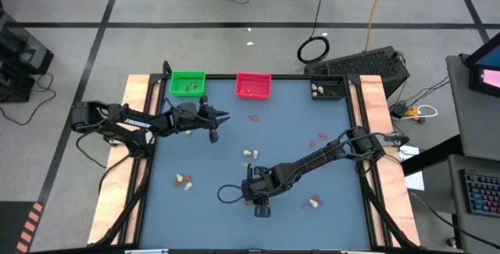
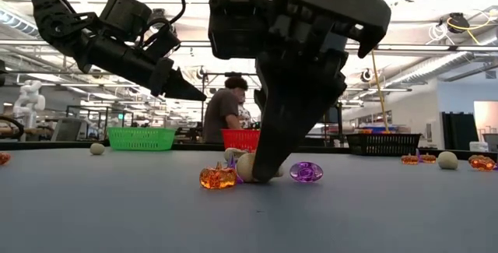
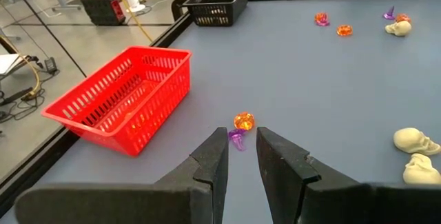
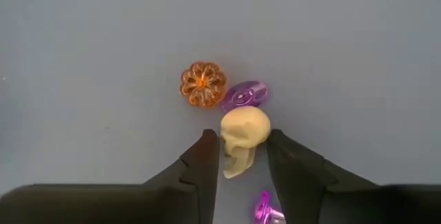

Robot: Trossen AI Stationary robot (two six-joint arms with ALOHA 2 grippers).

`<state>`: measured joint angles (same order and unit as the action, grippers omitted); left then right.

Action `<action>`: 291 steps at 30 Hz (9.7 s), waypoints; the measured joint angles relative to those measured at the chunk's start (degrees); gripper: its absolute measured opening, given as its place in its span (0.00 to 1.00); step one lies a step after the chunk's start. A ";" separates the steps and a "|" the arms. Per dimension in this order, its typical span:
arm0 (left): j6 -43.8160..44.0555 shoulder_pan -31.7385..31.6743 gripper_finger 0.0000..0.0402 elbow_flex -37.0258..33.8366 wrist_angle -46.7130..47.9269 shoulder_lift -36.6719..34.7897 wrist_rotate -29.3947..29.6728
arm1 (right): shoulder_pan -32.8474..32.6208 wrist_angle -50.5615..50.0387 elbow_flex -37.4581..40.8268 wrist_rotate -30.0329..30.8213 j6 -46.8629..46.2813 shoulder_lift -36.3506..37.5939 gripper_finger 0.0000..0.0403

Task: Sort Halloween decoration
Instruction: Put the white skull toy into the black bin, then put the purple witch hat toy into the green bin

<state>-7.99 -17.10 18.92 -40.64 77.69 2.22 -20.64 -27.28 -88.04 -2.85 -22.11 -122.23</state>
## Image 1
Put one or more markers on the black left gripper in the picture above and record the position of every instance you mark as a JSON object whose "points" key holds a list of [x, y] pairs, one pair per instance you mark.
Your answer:
{"points": [[191, 115]]}

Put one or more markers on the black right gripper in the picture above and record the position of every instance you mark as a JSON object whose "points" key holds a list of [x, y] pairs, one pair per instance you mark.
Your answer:
{"points": [[269, 183]]}

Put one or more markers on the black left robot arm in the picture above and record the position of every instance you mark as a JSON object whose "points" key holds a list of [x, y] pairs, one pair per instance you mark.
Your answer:
{"points": [[117, 119]]}

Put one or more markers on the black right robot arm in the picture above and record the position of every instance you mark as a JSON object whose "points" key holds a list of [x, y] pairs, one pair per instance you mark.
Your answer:
{"points": [[312, 160]]}

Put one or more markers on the red plastic basket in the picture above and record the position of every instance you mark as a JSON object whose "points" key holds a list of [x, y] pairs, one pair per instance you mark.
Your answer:
{"points": [[259, 84]]}

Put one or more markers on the green plastic basket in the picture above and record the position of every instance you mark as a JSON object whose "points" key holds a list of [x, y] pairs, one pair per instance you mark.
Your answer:
{"points": [[177, 80]]}

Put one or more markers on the black plastic basket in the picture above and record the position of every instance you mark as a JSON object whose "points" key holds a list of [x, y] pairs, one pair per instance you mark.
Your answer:
{"points": [[334, 90]]}

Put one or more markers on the wooden table side board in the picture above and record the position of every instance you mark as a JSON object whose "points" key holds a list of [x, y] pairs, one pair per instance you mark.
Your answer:
{"points": [[400, 207], [107, 207]]}

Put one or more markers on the black mesh computer tower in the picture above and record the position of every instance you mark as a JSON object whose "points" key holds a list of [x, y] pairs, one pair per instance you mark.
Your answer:
{"points": [[363, 64]]}

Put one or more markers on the white paper sheet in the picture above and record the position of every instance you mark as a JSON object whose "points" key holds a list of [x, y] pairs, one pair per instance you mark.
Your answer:
{"points": [[415, 179]]}

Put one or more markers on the black power adapter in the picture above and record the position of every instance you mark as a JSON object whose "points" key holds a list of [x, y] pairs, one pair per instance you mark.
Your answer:
{"points": [[398, 110]]}

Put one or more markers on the yellow plug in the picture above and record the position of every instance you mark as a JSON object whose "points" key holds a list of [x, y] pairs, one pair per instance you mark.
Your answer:
{"points": [[413, 112]]}

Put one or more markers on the black equipment stack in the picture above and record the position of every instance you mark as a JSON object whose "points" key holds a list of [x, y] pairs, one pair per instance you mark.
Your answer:
{"points": [[19, 54]]}

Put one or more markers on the black orange striped mat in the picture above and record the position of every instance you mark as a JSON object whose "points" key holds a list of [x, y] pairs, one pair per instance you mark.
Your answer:
{"points": [[15, 226]]}

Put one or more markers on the backlit black keyboard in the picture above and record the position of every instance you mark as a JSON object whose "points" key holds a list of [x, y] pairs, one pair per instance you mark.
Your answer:
{"points": [[482, 193]]}

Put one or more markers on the grey desk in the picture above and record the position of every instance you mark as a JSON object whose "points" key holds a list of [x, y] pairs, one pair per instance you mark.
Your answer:
{"points": [[480, 129]]}

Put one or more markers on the black monitor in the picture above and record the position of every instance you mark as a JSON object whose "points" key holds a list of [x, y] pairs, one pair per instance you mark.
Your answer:
{"points": [[490, 76]]}

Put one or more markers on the silver metal bracket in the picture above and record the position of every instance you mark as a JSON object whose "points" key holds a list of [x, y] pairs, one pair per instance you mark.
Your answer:
{"points": [[146, 251], [361, 252]]}

